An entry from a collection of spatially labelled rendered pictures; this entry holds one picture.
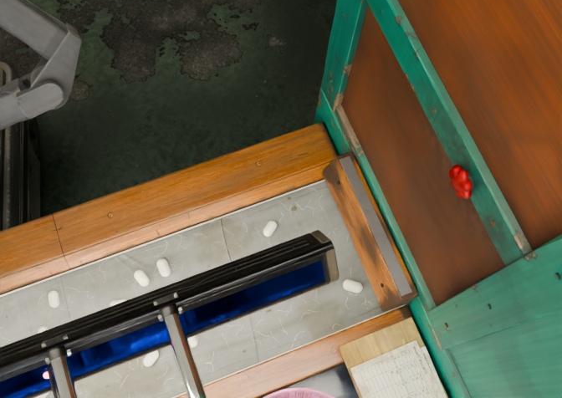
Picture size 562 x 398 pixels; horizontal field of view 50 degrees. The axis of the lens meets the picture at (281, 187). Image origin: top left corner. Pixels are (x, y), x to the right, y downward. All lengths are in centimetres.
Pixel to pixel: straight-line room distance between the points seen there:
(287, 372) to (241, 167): 41
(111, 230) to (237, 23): 130
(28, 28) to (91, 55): 134
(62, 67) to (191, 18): 139
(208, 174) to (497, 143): 69
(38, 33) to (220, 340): 63
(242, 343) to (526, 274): 61
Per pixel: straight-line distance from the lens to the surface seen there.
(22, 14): 102
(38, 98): 102
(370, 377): 116
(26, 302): 128
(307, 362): 116
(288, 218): 124
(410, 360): 118
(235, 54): 228
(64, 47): 102
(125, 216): 124
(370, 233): 112
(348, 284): 119
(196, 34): 234
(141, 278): 121
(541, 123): 64
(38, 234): 128
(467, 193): 76
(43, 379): 89
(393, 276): 111
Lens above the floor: 192
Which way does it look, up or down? 70 degrees down
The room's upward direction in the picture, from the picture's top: 5 degrees clockwise
